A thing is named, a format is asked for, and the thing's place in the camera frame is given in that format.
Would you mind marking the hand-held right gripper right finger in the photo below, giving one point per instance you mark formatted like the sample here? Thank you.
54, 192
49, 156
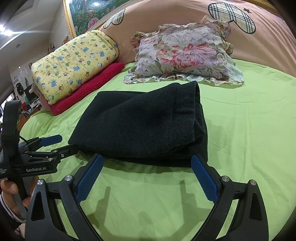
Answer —
205, 179

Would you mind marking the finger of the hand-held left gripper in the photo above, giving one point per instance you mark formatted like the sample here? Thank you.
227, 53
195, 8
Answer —
64, 151
52, 139

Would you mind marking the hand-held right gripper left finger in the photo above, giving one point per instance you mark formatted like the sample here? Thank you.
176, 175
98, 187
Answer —
89, 178

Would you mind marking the black pants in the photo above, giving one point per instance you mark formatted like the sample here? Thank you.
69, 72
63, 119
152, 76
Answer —
138, 125

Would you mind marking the person's left forearm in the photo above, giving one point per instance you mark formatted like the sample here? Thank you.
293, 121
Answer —
9, 213

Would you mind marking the person's left hand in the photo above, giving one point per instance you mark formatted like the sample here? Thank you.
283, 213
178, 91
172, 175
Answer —
8, 186

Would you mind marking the cluttered desk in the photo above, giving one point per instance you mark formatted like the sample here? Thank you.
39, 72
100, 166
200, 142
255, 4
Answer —
27, 97

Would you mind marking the green bed sheet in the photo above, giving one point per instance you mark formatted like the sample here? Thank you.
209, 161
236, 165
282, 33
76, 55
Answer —
242, 139

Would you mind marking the red towel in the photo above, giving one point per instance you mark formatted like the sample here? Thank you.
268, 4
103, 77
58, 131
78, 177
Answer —
92, 84

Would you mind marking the yellow printed quilt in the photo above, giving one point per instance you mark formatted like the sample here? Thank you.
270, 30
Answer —
76, 67

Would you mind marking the floral ruffled pillow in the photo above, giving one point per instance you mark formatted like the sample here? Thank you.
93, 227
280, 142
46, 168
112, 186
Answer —
185, 53

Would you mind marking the gold-framed landscape painting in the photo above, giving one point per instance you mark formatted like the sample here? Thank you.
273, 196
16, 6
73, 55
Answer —
85, 14

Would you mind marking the pink headboard with plaid hearts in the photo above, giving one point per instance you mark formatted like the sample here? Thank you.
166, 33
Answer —
266, 46

